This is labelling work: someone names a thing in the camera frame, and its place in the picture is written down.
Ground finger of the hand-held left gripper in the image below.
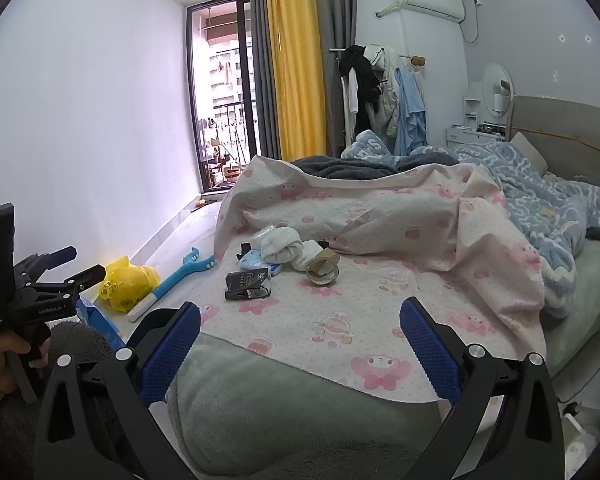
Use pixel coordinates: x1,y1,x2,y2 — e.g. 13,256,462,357
27,263,107,307
15,246,78,281

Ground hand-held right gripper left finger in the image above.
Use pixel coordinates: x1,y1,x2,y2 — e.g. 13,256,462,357
32,301,202,480

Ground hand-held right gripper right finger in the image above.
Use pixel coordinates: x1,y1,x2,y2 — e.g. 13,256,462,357
399,296,566,480

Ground black foil packet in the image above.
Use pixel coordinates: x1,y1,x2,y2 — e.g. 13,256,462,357
225,271,272,302

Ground blue white tissue packet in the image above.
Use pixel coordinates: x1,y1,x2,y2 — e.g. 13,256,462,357
237,249,282,278

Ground cardboard tape roll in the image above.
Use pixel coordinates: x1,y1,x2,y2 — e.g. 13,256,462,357
306,251,342,286

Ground clear plastic wrapper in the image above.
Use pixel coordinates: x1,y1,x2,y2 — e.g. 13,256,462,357
250,225,282,249

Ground white tissue ball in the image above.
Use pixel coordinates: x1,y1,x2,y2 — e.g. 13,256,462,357
292,240,326,274
261,227,304,264

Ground person's left hand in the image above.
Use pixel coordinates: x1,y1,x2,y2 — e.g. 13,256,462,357
0,332,33,394

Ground yellow plastic bag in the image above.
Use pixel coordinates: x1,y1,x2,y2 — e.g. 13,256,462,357
98,256,162,315

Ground blue pet food bag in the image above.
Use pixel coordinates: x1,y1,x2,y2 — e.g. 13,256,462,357
76,299,127,347

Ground blue dinosaur grabber toy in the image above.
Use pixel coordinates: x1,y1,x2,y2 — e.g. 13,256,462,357
127,247,216,322

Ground pink printed bedsheet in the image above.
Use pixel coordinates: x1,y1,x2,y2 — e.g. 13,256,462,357
195,155,548,404

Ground blue patterned blanket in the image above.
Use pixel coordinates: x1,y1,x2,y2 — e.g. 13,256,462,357
341,130,600,319

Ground dark grey fleece blanket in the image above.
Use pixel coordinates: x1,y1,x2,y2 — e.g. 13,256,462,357
290,152,462,182

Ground white vanity table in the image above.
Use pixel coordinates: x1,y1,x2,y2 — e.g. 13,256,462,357
446,122,507,149

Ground beige pillow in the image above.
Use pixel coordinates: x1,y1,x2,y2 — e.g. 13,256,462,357
510,131,549,176

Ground light blue hanging shirt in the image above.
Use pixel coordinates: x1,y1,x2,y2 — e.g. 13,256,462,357
393,67,428,156

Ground black framed balcony door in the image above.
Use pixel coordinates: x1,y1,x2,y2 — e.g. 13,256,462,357
185,0,262,194

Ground white hanging jacket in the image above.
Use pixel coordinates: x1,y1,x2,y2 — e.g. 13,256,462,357
364,45,404,139

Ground grey padded headboard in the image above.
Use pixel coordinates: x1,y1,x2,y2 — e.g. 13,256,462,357
507,95,600,182

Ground round white mirror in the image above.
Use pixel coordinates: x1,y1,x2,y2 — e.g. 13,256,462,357
481,62,515,122

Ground black hanging garment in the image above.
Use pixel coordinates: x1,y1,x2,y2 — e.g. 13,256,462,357
336,46,382,132

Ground grey curtain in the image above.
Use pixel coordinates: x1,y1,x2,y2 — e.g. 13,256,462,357
312,0,359,157
250,0,282,159

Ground yellow curtain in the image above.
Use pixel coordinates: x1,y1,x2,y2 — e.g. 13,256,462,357
265,0,327,162

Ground white air conditioner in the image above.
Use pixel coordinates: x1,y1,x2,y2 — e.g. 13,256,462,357
376,0,466,24

